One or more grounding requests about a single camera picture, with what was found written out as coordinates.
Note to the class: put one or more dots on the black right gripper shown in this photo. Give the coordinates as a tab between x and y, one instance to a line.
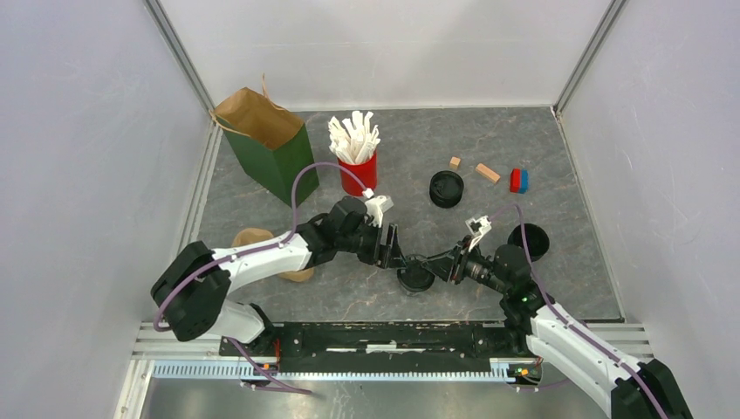
449	266

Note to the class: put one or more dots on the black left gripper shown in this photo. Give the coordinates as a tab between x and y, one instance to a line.
387	256

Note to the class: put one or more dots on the black coffee cup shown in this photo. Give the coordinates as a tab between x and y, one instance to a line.
414	282
532	235

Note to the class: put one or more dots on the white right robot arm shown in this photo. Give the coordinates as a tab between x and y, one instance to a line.
620	384

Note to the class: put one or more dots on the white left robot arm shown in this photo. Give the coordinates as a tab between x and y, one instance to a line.
192	295

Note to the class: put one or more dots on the black coffee lid stack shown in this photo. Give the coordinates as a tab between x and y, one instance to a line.
446	189

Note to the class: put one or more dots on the red cup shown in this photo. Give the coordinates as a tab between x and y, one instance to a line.
356	178

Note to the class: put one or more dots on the long wooden block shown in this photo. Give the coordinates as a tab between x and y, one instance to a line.
487	173

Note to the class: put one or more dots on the small wooden cube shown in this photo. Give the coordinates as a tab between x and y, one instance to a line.
454	163

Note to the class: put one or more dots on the red and blue block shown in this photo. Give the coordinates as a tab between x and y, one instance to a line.
519	181

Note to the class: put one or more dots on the white wrapped stirrer bundle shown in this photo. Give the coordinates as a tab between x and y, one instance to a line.
353	140

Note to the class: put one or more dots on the brown cardboard cup carrier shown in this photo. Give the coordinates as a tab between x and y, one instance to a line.
255	235

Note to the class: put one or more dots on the green paper bag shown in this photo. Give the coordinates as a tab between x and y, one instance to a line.
270	142

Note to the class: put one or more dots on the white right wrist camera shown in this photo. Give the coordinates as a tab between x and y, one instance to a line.
478	228

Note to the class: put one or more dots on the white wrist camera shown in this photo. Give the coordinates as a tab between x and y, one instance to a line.
478	228
377	206

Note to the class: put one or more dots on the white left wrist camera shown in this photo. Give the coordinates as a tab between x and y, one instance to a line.
377	206

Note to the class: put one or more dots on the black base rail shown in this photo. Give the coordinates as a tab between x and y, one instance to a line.
414	349

